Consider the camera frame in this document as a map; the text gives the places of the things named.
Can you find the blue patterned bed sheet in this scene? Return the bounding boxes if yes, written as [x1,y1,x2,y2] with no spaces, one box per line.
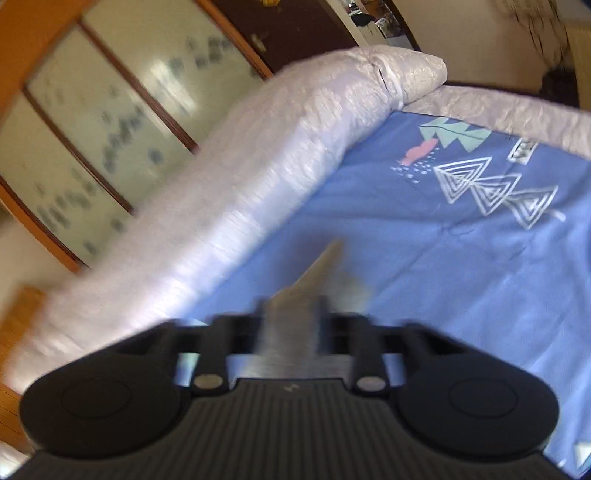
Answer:
[184,112,590,476]

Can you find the white mattress cover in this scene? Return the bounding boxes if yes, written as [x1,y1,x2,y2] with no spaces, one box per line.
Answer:
[404,85,591,160]

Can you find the glass sliding wardrobe doors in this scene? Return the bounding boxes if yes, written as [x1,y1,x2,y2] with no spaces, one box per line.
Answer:
[1,1,270,270]

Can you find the dark wooden door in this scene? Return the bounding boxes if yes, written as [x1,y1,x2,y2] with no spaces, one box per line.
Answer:
[214,0,358,73]

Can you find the light grey knit pants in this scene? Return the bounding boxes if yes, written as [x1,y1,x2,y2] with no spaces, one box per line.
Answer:
[238,240,370,380]

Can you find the wooden headboard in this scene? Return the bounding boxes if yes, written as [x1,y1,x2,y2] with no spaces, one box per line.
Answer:
[1,285,46,453]

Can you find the white lavender rolled quilt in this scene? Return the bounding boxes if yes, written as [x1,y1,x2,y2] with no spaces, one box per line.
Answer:
[11,45,448,392]

